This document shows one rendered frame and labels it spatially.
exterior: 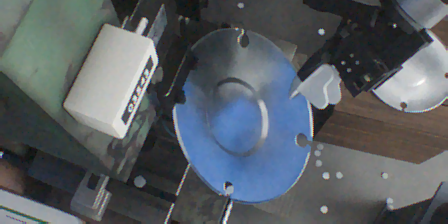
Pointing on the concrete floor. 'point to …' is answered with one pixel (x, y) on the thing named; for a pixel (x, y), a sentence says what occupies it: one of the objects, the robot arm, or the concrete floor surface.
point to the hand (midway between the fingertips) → (293, 88)
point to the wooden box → (384, 122)
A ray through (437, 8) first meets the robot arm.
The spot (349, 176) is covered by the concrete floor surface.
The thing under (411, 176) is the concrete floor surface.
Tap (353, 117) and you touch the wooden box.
